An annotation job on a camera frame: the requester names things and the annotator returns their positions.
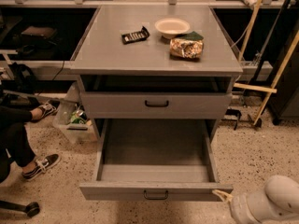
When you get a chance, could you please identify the black snack bar wrapper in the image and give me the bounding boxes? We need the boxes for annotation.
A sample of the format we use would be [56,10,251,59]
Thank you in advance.
[121,27,150,45]

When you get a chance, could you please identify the black backpack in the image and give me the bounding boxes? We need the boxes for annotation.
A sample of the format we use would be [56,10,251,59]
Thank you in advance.
[8,63,36,94]

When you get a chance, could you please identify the grey drawer cabinet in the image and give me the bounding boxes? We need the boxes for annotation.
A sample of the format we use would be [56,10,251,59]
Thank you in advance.
[72,5,242,134]

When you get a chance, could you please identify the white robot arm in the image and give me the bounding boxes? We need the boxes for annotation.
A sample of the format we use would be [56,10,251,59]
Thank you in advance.
[212,175,299,224]

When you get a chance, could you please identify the crumpled chip bag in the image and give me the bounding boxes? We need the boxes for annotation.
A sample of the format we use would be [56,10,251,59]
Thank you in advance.
[170,32,204,60]

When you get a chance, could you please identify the black sneaker far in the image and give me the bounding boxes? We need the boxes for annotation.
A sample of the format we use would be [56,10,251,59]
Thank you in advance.
[31,102,57,121]

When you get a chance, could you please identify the person leg black trousers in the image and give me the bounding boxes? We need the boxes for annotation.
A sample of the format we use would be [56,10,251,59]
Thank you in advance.
[0,106,37,180]

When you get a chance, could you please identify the clear plastic bin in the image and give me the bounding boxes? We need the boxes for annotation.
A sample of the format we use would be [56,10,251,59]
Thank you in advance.
[53,103,96,144]

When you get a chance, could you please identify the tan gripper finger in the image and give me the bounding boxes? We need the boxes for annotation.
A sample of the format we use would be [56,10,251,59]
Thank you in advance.
[212,189,233,203]

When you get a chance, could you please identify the grey bottom drawer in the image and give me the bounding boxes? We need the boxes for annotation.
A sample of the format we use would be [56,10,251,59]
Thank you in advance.
[80,119,233,202]

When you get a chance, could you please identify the green soda can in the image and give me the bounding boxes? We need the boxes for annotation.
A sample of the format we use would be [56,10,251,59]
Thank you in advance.
[70,109,87,124]

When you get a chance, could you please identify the office chair base wheel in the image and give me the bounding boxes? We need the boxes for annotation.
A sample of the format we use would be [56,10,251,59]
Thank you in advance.
[0,201,40,217]

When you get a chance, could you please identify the grey upper drawer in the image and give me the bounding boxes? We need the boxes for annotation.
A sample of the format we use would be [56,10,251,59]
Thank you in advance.
[80,92,232,119]

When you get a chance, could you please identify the dark box on shelf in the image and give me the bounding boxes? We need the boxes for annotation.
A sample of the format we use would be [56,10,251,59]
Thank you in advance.
[21,26,57,44]

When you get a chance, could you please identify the black sneaker near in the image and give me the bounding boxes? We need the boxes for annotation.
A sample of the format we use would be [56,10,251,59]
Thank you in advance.
[21,154,61,181]

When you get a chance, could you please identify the wooden stick frame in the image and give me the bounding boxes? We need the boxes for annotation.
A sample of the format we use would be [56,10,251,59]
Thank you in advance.
[234,0,299,127]

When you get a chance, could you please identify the black sneaker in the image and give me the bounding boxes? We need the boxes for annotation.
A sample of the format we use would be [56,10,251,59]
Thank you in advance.
[31,102,57,121]
[21,154,61,181]

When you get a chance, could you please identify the grey drawer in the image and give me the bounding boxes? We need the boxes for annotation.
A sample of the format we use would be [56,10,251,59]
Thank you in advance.
[80,119,233,202]
[80,92,232,119]

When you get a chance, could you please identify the white paper bowl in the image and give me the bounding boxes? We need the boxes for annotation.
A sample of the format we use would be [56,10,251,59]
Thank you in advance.
[155,18,190,39]

